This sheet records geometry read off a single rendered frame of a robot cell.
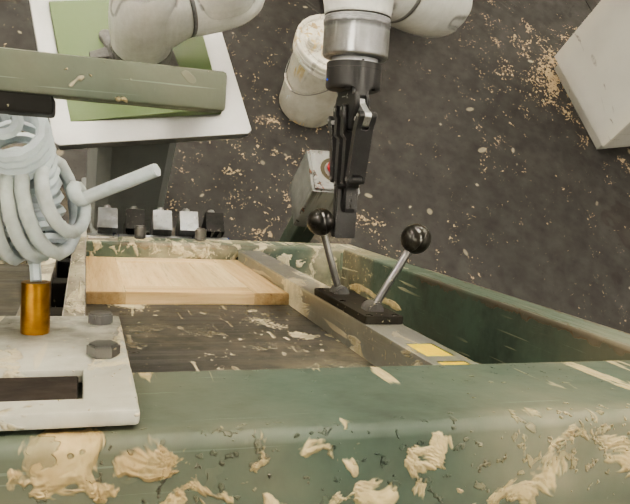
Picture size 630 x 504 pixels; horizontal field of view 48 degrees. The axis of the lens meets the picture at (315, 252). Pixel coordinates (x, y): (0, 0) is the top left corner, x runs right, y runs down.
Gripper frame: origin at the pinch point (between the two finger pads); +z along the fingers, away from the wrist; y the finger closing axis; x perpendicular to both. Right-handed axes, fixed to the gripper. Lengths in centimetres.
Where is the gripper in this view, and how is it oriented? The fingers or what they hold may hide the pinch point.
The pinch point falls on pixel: (344, 212)
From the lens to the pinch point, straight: 97.3
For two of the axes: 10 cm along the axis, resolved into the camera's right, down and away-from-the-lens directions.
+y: -3.1, -1.2, 9.4
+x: -9.5, -0.3, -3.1
